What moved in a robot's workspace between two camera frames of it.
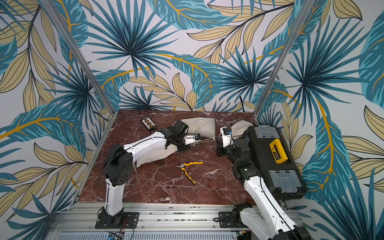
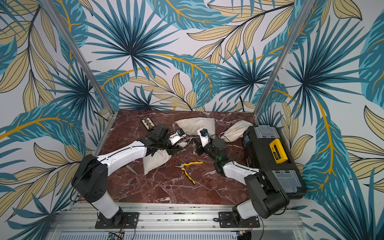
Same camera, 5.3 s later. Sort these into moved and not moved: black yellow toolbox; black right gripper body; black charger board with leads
Moved: black right gripper body
Not moved: black charger board with leads; black yellow toolbox
